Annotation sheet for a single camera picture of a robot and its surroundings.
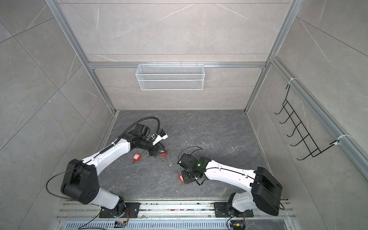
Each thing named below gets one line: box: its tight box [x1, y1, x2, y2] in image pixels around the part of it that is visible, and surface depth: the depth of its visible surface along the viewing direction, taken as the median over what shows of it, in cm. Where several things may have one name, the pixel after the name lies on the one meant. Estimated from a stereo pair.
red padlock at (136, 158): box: [131, 152, 142, 165], surface depth 92 cm
